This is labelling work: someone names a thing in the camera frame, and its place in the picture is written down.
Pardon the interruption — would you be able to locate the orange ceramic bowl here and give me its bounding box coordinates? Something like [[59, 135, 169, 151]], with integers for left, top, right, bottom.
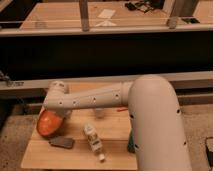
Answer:
[[36, 110, 64, 137]]

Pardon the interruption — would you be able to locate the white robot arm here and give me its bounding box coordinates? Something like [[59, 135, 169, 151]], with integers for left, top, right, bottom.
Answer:
[[44, 75, 192, 171]]

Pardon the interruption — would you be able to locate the clear plastic cup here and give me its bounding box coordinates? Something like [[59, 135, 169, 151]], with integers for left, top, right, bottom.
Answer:
[[94, 108, 105, 118]]

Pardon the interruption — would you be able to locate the orange carrot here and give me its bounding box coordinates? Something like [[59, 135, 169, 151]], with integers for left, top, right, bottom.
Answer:
[[117, 107, 128, 112]]

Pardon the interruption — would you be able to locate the white tube bottle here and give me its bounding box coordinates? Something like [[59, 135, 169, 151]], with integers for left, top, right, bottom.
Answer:
[[83, 123, 105, 162]]

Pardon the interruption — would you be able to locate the green sponge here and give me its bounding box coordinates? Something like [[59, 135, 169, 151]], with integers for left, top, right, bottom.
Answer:
[[127, 130, 135, 153]]

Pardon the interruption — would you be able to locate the white paper sheet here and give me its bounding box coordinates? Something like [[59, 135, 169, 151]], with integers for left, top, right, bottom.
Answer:
[[98, 9, 115, 19]]

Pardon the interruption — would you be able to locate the metal clamp left edge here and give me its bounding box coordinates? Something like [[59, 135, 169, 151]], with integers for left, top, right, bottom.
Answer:
[[0, 70, 11, 84]]

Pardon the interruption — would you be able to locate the grey metal post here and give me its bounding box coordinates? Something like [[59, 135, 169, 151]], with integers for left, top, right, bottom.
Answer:
[[79, 0, 90, 32], [167, 0, 184, 29]]

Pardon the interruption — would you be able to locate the black cable bundle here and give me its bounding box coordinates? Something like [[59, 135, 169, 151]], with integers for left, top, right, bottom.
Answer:
[[124, 0, 155, 14]]

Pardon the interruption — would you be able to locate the grey metal post right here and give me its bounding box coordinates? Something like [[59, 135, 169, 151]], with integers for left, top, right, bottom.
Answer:
[[167, 0, 184, 29]]

